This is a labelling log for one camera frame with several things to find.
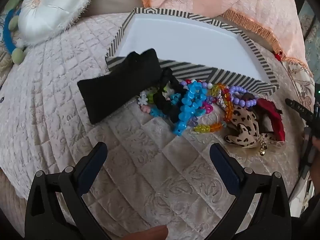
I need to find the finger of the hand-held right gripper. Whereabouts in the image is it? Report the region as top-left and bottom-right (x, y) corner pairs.
(285, 98), (315, 122)
(299, 126), (316, 180)

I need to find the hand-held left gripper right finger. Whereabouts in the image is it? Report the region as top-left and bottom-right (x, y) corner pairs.
(209, 143), (292, 240)

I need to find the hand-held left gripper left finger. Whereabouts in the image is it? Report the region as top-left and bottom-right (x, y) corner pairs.
(24, 142), (112, 240)

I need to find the red bow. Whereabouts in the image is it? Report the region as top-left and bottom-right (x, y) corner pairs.
(255, 98), (286, 142)

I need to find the leopard print bow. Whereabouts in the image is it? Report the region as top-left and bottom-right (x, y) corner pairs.
(224, 104), (285, 157)

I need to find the brown scrunchie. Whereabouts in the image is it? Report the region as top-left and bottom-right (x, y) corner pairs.
(242, 92), (258, 103)

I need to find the orange yellow bead bracelet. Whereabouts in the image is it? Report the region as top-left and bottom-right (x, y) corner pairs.
(194, 82), (235, 133)

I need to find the purple bead bracelet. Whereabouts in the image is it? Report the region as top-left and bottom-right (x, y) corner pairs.
(229, 85), (258, 108)

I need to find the blue bead bracelet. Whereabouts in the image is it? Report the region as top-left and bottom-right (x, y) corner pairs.
(172, 81), (208, 137)

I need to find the black velvet pouch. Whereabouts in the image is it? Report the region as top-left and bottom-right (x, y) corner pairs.
(77, 48), (162, 125)

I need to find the green blue plastic chain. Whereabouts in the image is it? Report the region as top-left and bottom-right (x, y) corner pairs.
(147, 92), (167, 118)

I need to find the black scrunchie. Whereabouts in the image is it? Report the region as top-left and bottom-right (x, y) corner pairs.
(154, 69), (188, 124)

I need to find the striped cardboard box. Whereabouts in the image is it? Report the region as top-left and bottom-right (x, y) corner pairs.
(105, 7), (280, 97)

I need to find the person's left hand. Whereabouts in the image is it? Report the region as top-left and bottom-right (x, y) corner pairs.
(124, 225), (168, 240)

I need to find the floral bed sheet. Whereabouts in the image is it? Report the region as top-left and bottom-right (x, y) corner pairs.
(281, 1), (320, 213)

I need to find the silver lilac bangle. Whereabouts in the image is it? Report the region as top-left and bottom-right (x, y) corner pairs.
(215, 94), (232, 110)

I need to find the white flower bead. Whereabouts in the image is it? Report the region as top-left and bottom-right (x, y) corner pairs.
(137, 94), (150, 106)

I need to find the quilted cream bedspread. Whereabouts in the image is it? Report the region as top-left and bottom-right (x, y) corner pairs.
(0, 12), (315, 240)

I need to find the embroidered floral cushion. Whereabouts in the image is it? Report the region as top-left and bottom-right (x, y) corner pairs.
(0, 15), (19, 85)

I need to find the blue headband with green pompoms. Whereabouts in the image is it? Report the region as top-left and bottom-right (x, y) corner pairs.
(3, 7), (25, 64)

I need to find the white round satin pillow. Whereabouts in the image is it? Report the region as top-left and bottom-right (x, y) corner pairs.
(18, 0), (97, 46)

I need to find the beige cushion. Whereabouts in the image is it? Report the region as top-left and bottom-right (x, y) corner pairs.
(87, 0), (150, 23)

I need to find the pink heart plastic chain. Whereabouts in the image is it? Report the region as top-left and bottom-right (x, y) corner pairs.
(199, 101), (213, 114)

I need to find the multicolour bead bracelet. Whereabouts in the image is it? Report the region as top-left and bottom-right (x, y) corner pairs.
(181, 79), (230, 97)

